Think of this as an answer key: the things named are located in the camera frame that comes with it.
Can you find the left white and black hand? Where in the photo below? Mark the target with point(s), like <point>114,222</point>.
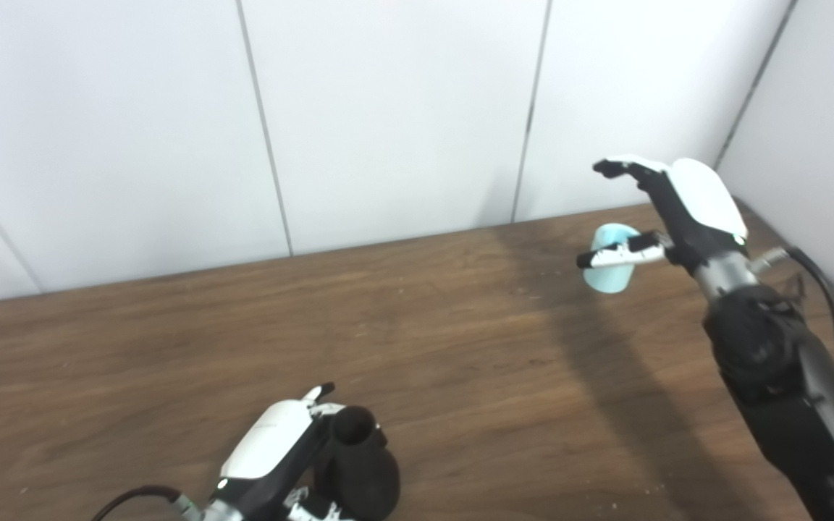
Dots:
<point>272,434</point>

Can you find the black nozzle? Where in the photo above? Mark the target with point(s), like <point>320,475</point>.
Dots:
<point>359,470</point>

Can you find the right white and black hand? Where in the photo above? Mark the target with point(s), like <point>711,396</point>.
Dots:
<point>699,202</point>

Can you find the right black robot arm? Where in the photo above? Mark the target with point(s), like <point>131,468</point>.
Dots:
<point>786,376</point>

